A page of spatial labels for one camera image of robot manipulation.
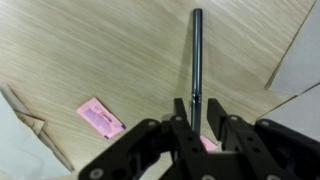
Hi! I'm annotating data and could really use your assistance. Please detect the pink sugar packet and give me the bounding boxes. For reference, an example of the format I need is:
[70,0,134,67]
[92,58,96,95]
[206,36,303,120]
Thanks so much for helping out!
[199,134,219,154]
[75,96,127,140]

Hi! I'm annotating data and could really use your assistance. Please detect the black pen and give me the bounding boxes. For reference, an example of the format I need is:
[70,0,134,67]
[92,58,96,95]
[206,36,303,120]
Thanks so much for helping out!
[189,8,204,134]

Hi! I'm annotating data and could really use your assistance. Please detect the brown paper napkin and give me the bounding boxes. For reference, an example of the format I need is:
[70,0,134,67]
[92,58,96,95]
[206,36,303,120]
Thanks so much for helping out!
[265,0,320,96]

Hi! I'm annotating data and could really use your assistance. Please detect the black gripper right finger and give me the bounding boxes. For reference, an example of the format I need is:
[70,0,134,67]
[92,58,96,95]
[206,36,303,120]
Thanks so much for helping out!
[207,98,320,180]

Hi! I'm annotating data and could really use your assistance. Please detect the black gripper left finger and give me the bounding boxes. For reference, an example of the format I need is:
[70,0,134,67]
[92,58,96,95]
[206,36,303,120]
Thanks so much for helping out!
[78,97,214,180]

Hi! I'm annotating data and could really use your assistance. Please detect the tan cardboard piece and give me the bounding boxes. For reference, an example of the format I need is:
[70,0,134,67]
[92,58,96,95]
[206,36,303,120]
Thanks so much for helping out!
[0,82,76,180]

